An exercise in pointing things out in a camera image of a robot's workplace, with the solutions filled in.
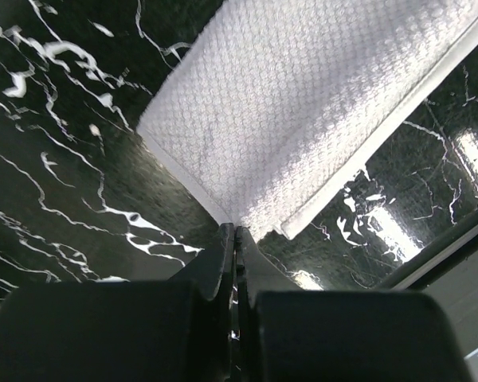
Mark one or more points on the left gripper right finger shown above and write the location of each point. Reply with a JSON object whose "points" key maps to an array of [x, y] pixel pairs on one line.
{"points": [[291, 334]]}

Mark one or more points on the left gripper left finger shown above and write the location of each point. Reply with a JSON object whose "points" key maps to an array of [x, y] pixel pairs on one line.
{"points": [[171, 330]]}

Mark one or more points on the light grey towel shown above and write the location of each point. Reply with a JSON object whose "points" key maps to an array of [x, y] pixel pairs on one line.
{"points": [[279, 103]]}

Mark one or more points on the black marble pattern mat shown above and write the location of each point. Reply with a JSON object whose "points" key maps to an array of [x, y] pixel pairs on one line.
{"points": [[81, 199]]}

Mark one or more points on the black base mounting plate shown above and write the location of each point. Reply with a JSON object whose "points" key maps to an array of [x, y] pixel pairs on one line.
{"points": [[447, 271]]}

